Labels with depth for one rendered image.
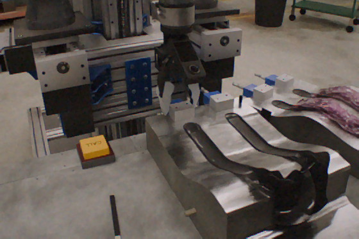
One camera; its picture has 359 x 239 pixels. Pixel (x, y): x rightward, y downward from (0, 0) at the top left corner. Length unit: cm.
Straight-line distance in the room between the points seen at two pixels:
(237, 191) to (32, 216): 41
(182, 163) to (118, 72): 52
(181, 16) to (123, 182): 37
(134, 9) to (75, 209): 72
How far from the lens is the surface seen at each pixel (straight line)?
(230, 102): 85
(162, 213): 70
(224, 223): 54
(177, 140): 74
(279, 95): 103
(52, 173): 83
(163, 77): 76
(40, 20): 104
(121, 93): 117
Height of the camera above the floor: 131
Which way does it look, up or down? 29 degrees down
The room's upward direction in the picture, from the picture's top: straight up
